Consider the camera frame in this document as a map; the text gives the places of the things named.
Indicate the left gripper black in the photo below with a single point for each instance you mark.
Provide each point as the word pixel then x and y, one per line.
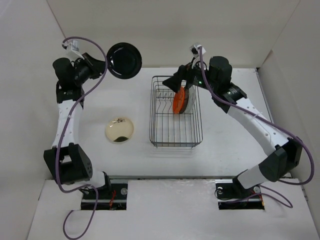
pixel 96 66

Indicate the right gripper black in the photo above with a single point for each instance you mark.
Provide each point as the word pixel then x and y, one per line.
pixel 174 82

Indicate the orange round plate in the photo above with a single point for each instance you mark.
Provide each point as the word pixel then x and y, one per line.
pixel 179 101

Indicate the clear glass plate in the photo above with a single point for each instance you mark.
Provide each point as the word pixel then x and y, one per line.
pixel 191 100

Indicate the black round plate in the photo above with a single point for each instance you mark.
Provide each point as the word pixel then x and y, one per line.
pixel 124 60

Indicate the cream plate with flower pattern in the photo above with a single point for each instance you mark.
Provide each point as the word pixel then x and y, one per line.
pixel 119 130

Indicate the blue patterned ceramic plate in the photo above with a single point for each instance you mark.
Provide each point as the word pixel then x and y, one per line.
pixel 187 102

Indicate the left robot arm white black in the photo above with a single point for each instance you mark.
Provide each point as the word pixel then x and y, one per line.
pixel 66 160

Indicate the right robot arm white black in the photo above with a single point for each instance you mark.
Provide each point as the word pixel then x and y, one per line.
pixel 283 150

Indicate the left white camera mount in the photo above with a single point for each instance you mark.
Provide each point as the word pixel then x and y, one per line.
pixel 72 49

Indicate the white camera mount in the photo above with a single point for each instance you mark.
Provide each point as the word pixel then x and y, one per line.
pixel 72 49
pixel 195 51

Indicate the grey wire dish rack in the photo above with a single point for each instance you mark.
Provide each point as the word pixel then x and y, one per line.
pixel 167 129

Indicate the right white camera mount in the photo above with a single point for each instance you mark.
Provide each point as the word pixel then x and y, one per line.
pixel 195 51

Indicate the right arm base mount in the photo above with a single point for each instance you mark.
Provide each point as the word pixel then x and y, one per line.
pixel 232 197

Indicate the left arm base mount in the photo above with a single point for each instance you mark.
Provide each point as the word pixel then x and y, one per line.
pixel 108 200

